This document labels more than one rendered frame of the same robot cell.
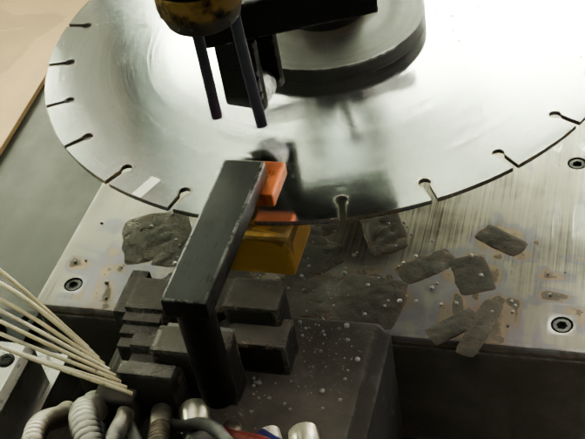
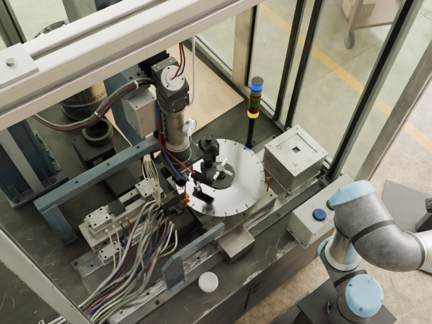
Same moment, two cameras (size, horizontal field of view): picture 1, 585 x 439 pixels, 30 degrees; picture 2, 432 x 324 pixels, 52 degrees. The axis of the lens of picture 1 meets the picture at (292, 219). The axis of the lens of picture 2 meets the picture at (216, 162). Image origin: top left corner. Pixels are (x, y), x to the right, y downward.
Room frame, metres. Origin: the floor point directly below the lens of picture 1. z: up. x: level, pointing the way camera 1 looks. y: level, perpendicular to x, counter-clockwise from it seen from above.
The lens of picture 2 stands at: (-0.19, -0.45, 2.34)
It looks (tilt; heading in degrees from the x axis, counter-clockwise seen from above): 57 degrees down; 30
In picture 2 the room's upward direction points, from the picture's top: 2 degrees clockwise
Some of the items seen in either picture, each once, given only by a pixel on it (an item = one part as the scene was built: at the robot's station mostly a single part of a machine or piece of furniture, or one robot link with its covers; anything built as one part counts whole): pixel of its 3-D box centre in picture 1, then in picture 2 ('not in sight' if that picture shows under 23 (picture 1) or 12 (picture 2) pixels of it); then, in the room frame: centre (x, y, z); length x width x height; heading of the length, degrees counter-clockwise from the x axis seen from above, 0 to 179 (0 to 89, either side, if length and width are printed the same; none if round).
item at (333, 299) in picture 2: not in sight; (350, 308); (0.41, -0.65, 0.80); 0.15 x 0.15 x 0.10
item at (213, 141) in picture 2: not in sight; (208, 156); (0.46, -0.04, 1.17); 0.06 x 0.05 x 0.20; 150
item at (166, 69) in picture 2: not in sight; (144, 76); (0.44, 0.15, 1.45); 0.35 x 0.07 x 0.28; 69
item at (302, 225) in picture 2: not in sight; (325, 211); (0.69, -0.43, 0.82); 0.28 x 0.11 x 0.15; 159
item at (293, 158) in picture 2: not in sight; (292, 159); (0.83, -0.22, 0.82); 0.18 x 0.18 x 0.15; 69
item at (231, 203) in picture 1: (233, 273); (175, 204); (0.36, 0.03, 0.95); 0.10 x 0.03 x 0.07; 159
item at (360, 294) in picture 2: not in sight; (359, 296); (0.41, -0.65, 0.91); 0.13 x 0.12 x 0.14; 50
